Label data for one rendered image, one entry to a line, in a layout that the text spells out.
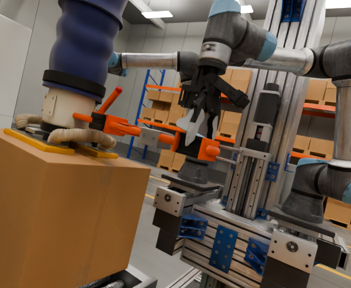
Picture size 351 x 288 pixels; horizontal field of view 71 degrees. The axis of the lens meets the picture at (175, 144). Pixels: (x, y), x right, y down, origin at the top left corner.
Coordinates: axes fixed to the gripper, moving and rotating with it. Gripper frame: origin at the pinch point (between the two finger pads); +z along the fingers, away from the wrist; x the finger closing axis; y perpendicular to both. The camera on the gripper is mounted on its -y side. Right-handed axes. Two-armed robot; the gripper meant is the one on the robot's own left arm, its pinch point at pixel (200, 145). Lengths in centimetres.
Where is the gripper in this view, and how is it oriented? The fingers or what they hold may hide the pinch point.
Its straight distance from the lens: 60.8
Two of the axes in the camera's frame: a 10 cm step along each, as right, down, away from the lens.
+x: -5.8, -1.2, -8.1
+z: -2.3, 9.7, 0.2
